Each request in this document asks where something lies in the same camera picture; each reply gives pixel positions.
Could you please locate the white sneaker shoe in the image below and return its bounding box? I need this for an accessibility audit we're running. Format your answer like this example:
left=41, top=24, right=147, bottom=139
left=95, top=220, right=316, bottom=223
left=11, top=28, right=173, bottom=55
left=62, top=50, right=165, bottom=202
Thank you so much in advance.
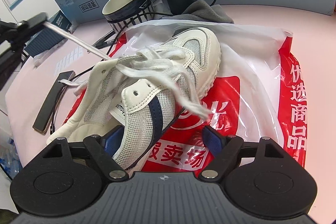
left=49, top=27, right=221, bottom=170

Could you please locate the white shoelace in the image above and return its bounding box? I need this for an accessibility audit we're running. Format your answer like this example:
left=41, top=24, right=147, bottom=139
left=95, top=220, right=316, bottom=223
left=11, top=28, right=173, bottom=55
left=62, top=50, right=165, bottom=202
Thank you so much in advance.
left=116, top=46, right=210, bottom=120

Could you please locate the small dark blue box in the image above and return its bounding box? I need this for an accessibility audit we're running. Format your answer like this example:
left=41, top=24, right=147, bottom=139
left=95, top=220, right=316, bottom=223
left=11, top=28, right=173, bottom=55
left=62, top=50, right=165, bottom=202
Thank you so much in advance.
left=25, top=10, right=72, bottom=57

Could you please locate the clear plastic wrap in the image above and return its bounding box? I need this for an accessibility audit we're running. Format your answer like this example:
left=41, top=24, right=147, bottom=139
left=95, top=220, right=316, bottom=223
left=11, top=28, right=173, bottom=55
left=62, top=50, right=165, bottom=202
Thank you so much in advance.
left=30, top=28, right=67, bottom=68

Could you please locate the white label sticker sheet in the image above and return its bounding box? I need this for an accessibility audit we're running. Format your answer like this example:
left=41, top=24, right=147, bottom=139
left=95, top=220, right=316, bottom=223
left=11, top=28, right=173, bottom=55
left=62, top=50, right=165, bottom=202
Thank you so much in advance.
left=54, top=46, right=84, bottom=76

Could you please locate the red white plastic bag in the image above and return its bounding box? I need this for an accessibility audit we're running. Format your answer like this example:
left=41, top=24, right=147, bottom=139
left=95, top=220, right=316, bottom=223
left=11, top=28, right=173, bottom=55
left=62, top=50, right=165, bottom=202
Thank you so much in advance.
left=63, top=19, right=308, bottom=177

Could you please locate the black smartphone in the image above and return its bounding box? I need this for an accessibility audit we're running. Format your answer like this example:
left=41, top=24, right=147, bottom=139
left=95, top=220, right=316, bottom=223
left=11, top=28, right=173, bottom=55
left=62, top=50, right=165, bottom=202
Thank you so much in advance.
left=33, top=71, right=75, bottom=135

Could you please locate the black pen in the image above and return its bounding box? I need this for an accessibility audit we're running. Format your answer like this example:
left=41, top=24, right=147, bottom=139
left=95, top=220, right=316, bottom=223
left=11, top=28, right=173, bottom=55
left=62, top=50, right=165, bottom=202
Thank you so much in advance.
left=94, top=39, right=114, bottom=50
left=92, top=30, right=116, bottom=47

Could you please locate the striped white ceramic bowl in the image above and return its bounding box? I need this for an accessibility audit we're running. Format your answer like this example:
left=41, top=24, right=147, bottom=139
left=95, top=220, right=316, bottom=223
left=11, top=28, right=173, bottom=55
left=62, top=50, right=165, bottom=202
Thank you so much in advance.
left=105, top=3, right=154, bottom=33

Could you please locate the grey cloth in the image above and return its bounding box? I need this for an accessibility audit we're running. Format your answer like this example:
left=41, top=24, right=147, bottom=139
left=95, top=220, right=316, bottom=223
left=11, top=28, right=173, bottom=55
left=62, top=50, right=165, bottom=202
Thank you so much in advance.
left=169, top=0, right=234, bottom=24

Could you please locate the black cable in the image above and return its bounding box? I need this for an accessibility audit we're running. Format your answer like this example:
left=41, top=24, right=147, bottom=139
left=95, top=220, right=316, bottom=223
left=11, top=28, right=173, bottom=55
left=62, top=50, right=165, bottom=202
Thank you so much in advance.
left=49, top=0, right=224, bottom=135

